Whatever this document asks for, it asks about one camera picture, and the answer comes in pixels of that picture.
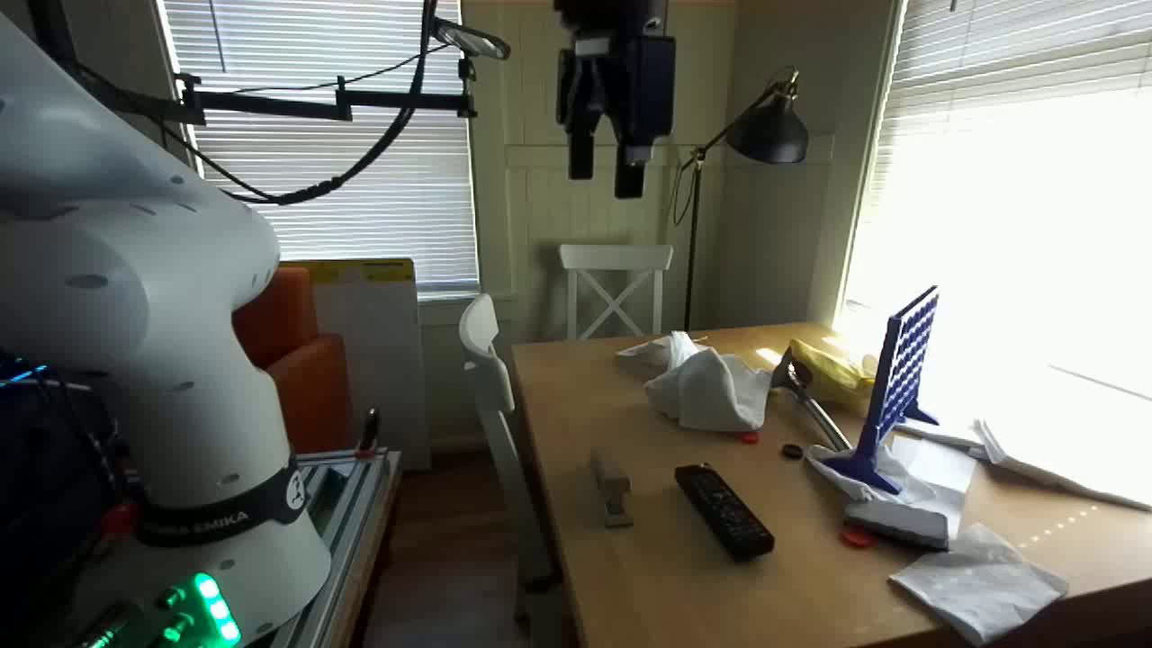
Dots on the black pen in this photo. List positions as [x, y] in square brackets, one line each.
[367, 431]

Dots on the white plastic wrap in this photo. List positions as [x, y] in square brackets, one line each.
[930, 473]

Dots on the white crumpled cloth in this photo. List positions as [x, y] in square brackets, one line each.
[705, 392]

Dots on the white plastic chair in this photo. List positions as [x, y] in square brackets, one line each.
[486, 362]

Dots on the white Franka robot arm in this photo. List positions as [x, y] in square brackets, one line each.
[120, 299]

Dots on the white panel with yellow edge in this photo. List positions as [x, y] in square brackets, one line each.
[379, 362]

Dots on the black game disc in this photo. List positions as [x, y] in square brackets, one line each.
[791, 452]

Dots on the white paper stack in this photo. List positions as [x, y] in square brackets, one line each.
[1056, 462]

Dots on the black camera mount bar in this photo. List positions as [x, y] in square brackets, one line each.
[301, 104]

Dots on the dark equipment pile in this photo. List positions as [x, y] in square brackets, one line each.
[56, 479]

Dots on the blue connect four grid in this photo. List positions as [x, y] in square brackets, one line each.
[901, 365]

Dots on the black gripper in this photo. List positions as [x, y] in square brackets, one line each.
[624, 59]

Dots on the white wooden cross-back chair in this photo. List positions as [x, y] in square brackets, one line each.
[614, 257]

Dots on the narrow white window blinds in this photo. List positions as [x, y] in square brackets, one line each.
[360, 194]

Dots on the yellow soft object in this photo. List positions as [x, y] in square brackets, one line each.
[834, 369]

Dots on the small white box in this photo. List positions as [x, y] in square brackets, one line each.
[901, 520]

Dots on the white paper napkin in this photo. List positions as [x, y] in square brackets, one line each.
[977, 584]

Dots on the black floor lamp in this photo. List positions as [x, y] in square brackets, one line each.
[769, 131]

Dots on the orange armchair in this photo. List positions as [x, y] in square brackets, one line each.
[306, 380]

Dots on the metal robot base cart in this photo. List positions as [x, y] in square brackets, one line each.
[348, 527]

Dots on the black remote control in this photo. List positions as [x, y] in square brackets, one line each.
[726, 513]

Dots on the wide white window blinds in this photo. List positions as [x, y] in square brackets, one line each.
[1021, 182]

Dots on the red game disc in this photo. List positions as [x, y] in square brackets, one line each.
[858, 539]
[745, 436]

